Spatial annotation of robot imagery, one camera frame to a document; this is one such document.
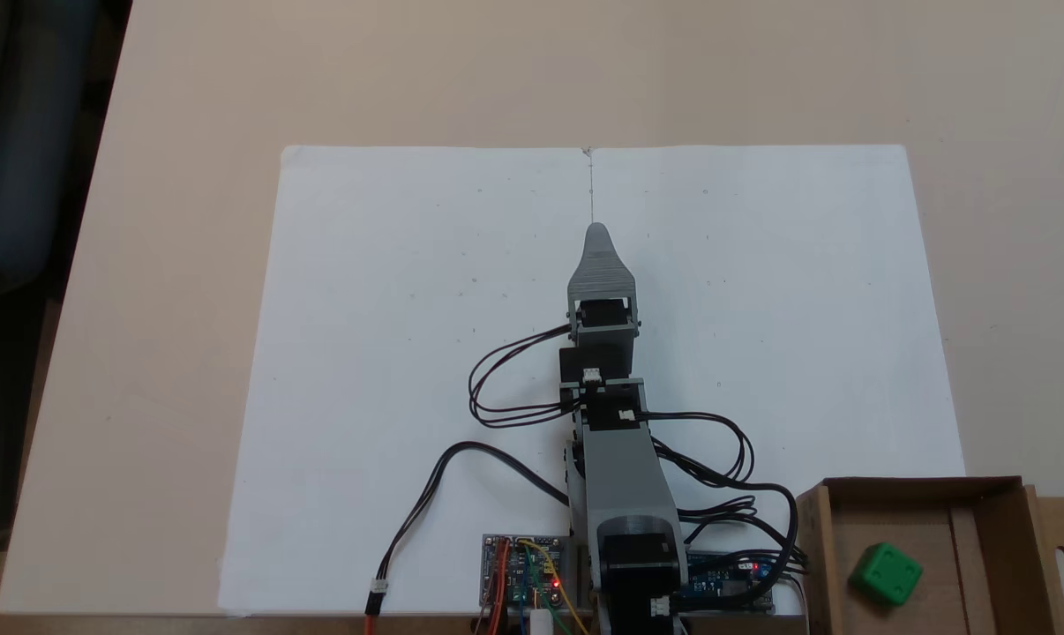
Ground blue circuit board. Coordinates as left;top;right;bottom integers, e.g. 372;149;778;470
676;551;776;615

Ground dark chair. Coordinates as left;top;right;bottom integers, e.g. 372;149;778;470
0;0;134;552

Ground brown cardboard box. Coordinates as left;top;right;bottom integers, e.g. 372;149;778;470
794;476;1064;635

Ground green dice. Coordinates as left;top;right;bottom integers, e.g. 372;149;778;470
850;542;925;608

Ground circuit board with coloured wires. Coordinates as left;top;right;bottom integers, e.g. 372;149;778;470
481;533;579;611

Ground black cable bundle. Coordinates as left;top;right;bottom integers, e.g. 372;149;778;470
664;441;805;587

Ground black gripper motor cable loop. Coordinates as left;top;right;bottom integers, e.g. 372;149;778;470
468;325;586;430

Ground red and orange wires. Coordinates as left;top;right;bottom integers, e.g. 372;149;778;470
363;538;511;635

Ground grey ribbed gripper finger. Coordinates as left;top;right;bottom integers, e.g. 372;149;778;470
567;222;637;303

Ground black wrist motor cable loop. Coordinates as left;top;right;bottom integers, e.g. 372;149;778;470
638;407;756;486

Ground white paper sheet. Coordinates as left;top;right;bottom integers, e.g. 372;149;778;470
217;144;593;618
588;144;967;618

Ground black cable with white connector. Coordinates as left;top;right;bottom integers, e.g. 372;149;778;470
363;441;570;618

